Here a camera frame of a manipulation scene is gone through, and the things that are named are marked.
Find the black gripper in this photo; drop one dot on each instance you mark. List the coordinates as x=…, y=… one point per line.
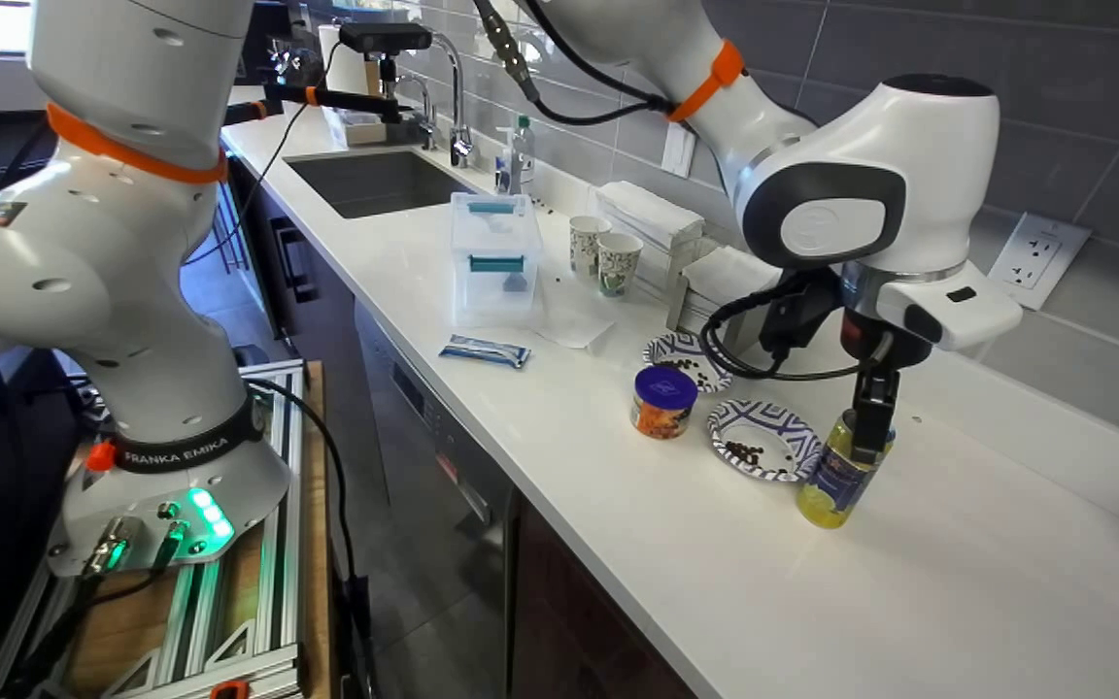
x=889, y=346

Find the yellow soda can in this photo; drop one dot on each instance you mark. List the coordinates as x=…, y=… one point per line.
x=837, y=488

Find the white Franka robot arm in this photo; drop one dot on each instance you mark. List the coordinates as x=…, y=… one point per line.
x=106, y=258

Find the large blue patterned paper plate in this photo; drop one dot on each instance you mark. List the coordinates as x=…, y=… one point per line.
x=777, y=432

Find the coffee bean pile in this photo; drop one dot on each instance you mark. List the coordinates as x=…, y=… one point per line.
x=746, y=453

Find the small blue patterned paper plate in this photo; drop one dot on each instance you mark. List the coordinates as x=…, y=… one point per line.
x=682, y=352

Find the grey napkin dispenser box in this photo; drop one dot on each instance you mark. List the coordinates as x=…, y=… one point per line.
x=718, y=277

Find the orange jar with blue lid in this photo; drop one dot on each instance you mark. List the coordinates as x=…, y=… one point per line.
x=667, y=405

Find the printed paper cup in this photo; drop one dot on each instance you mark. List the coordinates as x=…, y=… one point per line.
x=583, y=241
x=618, y=265

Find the long white box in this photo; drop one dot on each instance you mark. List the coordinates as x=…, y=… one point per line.
x=650, y=216

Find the clear plastic lid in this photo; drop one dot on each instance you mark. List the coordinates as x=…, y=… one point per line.
x=579, y=324

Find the dark counter cabinet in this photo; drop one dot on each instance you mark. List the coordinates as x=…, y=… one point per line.
x=457, y=544

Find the clear soap bottle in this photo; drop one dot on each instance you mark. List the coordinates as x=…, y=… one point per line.
x=514, y=155

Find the chrome faucet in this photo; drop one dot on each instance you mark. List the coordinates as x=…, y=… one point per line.
x=457, y=104

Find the dark kitchen sink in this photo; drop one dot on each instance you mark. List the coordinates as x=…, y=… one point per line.
x=371, y=185

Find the wooden board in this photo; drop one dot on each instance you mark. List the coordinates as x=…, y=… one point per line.
x=315, y=517

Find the black countertop appliance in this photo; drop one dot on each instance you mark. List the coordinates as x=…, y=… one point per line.
x=288, y=42

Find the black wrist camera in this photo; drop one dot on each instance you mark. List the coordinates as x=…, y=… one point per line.
x=803, y=315

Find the small white wall outlet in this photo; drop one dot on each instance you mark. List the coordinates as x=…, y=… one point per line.
x=679, y=148

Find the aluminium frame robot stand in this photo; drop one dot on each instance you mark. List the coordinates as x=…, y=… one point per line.
x=281, y=427

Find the black stereo camera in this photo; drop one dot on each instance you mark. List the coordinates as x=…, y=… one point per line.
x=385, y=35

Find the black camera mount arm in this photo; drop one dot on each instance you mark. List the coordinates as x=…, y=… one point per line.
x=338, y=104

